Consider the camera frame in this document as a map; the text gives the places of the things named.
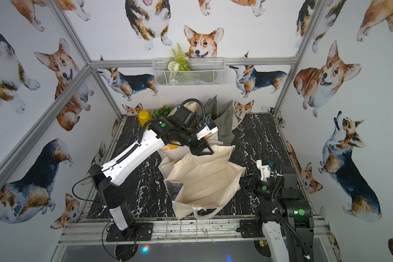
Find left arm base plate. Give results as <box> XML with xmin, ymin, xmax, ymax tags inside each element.
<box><xmin>106</xmin><ymin>223</ymin><xmax>154</xmax><ymax>242</ymax></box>

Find yellow cylindrical canister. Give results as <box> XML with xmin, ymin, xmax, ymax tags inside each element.
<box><xmin>137</xmin><ymin>110</ymin><xmax>154</xmax><ymax>130</ymax></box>

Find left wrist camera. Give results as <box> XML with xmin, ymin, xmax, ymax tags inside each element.
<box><xmin>172</xmin><ymin>106</ymin><xmax>218</xmax><ymax>140</ymax></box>

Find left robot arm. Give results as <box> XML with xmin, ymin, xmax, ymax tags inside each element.
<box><xmin>89</xmin><ymin>116</ymin><xmax>218</xmax><ymax>232</ymax></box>

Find grey-green canvas bag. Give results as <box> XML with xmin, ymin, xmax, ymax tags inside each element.
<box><xmin>204</xmin><ymin>96</ymin><xmax>239</xmax><ymax>146</ymax></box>

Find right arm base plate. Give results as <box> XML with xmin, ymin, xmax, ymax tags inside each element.
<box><xmin>236</xmin><ymin>219</ymin><xmax>264</xmax><ymax>239</ymax></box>

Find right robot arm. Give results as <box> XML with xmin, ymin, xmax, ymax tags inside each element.
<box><xmin>236</xmin><ymin>157</ymin><xmax>314</xmax><ymax>262</ymax></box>

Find cream canvas bag with photo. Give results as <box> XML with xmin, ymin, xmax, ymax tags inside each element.
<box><xmin>164</xmin><ymin>146</ymin><xmax>246</xmax><ymax>220</ymax></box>

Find fern and white flower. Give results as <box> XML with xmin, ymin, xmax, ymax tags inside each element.
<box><xmin>167</xmin><ymin>44</ymin><xmax>191</xmax><ymax>85</ymax></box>

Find white wire mesh basket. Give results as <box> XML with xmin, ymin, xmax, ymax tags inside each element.
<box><xmin>152</xmin><ymin>59</ymin><xmax>226</xmax><ymax>87</ymax></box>

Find cream bag with yellow handles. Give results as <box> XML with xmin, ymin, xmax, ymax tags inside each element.
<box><xmin>157</xmin><ymin>133</ymin><xmax>223</xmax><ymax>179</ymax></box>

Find small potted green plant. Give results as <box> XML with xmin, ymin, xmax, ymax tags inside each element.
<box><xmin>152</xmin><ymin>105</ymin><xmax>174</xmax><ymax>119</ymax></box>

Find cream bag with blue print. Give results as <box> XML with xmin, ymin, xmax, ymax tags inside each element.
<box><xmin>167</xmin><ymin>105</ymin><xmax>199</xmax><ymax>131</ymax></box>

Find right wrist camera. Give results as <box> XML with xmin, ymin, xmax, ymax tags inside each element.
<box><xmin>256</xmin><ymin>159</ymin><xmax>274</xmax><ymax>182</ymax></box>

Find aluminium frame rail structure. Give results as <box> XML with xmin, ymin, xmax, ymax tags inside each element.
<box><xmin>0</xmin><ymin>0</ymin><xmax>348</xmax><ymax>262</ymax></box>

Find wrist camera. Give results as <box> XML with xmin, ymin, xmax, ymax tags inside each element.
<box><xmin>256</xmin><ymin>159</ymin><xmax>274</xmax><ymax>182</ymax></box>
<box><xmin>172</xmin><ymin>106</ymin><xmax>218</xmax><ymax>140</ymax></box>

